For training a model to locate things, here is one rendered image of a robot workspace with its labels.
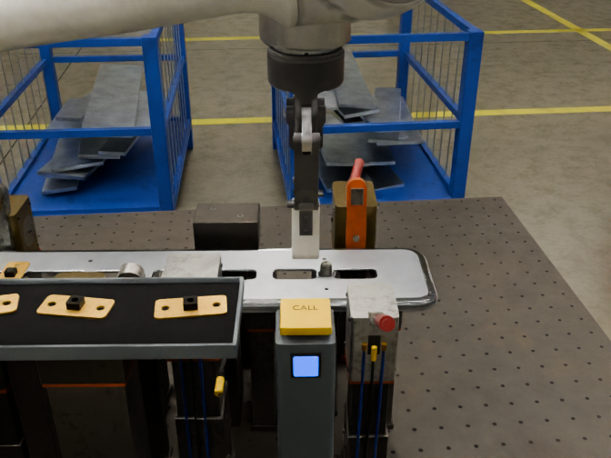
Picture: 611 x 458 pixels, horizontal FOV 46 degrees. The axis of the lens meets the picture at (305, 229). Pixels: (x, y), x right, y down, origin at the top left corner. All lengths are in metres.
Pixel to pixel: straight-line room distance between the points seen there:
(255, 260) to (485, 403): 0.53
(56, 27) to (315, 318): 0.44
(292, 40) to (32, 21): 0.23
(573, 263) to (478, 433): 2.05
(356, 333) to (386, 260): 0.26
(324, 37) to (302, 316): 0.33
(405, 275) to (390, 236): 0.73
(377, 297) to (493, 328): 0.62
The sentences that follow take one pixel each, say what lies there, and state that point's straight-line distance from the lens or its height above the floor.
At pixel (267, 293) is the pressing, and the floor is 1.00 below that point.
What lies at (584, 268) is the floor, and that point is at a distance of 3.33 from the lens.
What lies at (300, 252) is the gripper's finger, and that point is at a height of 1.25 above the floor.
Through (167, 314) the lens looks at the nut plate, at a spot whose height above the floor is 1.16.
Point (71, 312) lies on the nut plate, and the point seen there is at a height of 1.16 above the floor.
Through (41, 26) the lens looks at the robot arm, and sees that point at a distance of 0.57.
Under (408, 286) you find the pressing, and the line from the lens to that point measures 1.19.
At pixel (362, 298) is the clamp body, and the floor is 1.06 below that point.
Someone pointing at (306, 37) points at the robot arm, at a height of 1.49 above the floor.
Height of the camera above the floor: 1.65
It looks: 29 degrees down
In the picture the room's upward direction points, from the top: straight up
